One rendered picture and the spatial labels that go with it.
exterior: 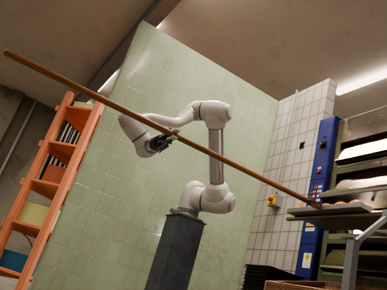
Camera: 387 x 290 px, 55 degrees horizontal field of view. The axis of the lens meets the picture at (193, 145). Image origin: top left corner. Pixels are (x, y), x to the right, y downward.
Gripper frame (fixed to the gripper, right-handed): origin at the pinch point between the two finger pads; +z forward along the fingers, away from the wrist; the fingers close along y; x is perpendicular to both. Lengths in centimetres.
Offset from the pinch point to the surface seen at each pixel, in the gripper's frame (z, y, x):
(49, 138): -314, -58, 34
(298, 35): -213, -329, -221
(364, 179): -7, -36, -145
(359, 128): -16, -78, -144
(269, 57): -285, -328, -226
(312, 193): -49, -28, -141
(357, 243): 40, 25, -85
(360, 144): -16, -66, -146
